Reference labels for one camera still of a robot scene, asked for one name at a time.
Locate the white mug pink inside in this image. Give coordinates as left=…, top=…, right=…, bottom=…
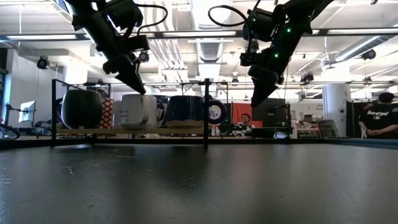
left=119, top=93, right=158, bottom=131

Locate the white mug navy floral print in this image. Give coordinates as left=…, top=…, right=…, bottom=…
left=155, top=95, right=170, bottom=128

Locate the red partition panel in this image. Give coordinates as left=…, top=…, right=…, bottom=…
left=231, top=102, right=264, bottom=128

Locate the black aluminium table frame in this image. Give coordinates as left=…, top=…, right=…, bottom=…
left=0, top=136, right=398, bottom=149

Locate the black desk monitor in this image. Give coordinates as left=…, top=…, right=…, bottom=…
left=251, top=97, right=292, bottom=128

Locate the black table mat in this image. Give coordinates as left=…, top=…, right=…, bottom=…
left=0, top=143, right=398, bottom=224

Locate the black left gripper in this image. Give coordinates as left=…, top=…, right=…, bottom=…
left=98, top=37, right=147, bottom=96

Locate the person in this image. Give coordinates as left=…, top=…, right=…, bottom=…
left=357, top=91, right=398, bottom=140
left=239, top=113, right=256, bottom=137

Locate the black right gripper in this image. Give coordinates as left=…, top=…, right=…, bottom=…
left=248, top=24, right=304, bottom=109

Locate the silver ventilation duct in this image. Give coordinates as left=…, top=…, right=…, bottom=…
left=189, top=0, right=233, bottom=78

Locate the black metal rack frame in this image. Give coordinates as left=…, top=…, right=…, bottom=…
left=51, top=78, right=229, bottom=149

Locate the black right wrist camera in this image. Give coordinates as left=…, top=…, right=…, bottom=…
left=239, top=51, right=259, bottom=68

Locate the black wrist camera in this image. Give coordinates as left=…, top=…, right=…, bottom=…
left=126, top=34, right=150, bottom=52
left=239, top=51, right=259, bottom=68

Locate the white mug red lattice print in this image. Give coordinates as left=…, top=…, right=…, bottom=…
left=98, top=98, right=115, bottom=130

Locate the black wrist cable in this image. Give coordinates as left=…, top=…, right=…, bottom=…
left=207, top=4, right=249, bottom=29
left=136, top=2, right=169, bottom=37

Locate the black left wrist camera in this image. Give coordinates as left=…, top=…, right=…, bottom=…
left=126, top=34, right=150, bottom=52

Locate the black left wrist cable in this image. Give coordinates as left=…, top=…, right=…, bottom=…
left=136, top=2, right=169, bottom=37

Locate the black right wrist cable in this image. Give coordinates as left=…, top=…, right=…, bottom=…
left=207, top=4, right=249, bottom=29

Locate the black overhead crossbar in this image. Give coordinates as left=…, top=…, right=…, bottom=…
left=0, top=29, right=398, bottom=41

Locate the dark teal mug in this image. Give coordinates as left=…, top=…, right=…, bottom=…
left=55, top=89, right=103, bottom=130

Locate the cobalt blue mug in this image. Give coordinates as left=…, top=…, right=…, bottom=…
left=167, top=95, right=228, bottom=129

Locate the white monitor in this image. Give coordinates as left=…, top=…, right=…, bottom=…
left=19, top=100, right=37, bottom=123

